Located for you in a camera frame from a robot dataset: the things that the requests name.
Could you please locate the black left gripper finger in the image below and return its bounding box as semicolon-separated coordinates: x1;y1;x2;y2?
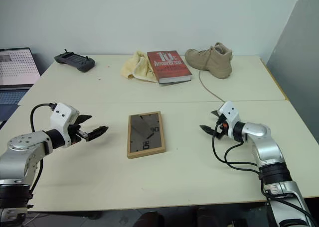
86;125;110;141
74;114;93;124

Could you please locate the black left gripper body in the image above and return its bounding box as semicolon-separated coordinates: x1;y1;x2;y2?
67;123;90;146

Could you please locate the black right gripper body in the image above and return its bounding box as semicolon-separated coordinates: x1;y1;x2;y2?
212;114;229;139

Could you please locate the laptop computer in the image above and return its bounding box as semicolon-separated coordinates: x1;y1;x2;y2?
0;47;41;123

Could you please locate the tan lace-up boot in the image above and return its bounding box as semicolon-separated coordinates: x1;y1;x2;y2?
184;42;234;103

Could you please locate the black handheld controller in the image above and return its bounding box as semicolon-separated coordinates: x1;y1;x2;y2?
54;49;96;74

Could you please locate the red hardcover book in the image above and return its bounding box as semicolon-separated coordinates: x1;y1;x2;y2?
146;50;193;85

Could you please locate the yellow towel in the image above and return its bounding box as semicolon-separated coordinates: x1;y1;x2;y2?
120;50;159;84

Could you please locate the grey partition panel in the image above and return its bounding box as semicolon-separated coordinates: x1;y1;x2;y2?
264;0;319;148

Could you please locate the dark rounded shape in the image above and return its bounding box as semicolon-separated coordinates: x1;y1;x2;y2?
140;211;165;227

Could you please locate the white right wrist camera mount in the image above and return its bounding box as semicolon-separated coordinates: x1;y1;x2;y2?
217;101;242;138

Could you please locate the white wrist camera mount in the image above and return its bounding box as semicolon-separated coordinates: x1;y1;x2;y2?
217;101;242;138
49;102;81;148

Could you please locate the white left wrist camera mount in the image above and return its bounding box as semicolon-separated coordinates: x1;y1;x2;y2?
49;102;81;148

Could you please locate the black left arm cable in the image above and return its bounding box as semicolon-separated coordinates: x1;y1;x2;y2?
29;102;56;195

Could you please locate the wooden framed grey picture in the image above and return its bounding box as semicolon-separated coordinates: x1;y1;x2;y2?
126;111;166;160

